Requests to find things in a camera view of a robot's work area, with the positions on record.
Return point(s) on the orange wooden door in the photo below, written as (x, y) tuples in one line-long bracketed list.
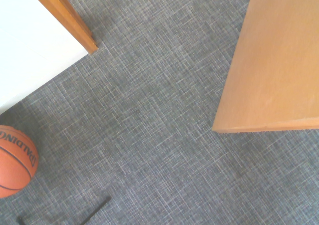
[(274, 72)]

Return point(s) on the thin black rod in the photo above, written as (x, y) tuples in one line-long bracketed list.
[(96, 208)]

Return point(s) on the white cabinet with wooden edge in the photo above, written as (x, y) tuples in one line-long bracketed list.
[(69, 20)]

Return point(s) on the orange Spalding basketball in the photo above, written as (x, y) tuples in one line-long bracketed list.
[(13, 162)]

